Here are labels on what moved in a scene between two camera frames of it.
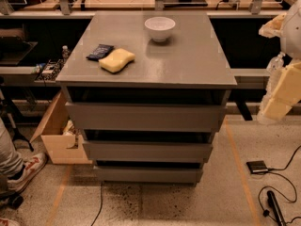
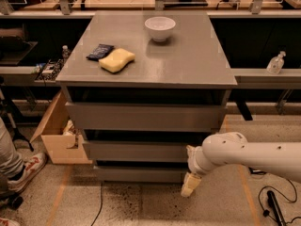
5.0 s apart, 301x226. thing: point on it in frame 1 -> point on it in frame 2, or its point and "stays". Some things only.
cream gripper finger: (273, 28) -> (198, 161)
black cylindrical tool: (273, 201) stays
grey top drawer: (122, 117) stays
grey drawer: (149, 152) stays
